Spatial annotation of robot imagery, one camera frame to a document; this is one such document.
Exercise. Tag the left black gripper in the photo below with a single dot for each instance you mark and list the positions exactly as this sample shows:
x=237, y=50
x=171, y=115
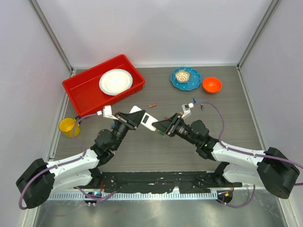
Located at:
x=131, y=120

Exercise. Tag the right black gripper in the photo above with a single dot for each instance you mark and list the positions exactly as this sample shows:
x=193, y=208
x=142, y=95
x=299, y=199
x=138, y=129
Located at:
x=172, y=123

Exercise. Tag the white remote control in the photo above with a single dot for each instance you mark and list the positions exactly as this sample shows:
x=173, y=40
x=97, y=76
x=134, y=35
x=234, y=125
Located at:
x=147, y=119

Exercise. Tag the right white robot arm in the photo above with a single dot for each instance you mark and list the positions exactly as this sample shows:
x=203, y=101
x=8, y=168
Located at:
x=269, y=169

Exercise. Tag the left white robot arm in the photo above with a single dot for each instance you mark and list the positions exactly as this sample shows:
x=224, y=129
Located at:
x=42, y=179

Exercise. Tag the white paper plate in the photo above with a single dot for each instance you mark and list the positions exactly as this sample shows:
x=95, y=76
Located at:
x=115, y=81

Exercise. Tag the small patterned flower bowl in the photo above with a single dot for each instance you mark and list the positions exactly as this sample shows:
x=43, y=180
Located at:
x=182, y=76

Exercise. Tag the blue ceramic plate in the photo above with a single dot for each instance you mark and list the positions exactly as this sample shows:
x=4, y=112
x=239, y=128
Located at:
x=194, y=82

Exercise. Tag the red plastic bin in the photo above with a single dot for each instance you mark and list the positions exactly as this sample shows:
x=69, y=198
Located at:
x=84, y=92

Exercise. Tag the orange plastic bowl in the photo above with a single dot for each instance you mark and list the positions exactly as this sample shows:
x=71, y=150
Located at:
x=211, y=85

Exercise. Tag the yellow plastic mug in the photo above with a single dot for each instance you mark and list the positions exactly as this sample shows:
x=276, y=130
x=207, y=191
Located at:
x=69, y=127

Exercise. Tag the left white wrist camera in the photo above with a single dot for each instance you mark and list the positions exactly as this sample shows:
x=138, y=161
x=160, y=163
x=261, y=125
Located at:
x=107, y=112

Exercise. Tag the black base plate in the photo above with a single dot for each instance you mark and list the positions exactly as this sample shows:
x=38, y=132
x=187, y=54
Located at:
x=158, y=182

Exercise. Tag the white slotted cable duct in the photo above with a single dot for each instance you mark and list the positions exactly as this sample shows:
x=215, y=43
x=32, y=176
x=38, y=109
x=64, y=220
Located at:
x=175, y=195

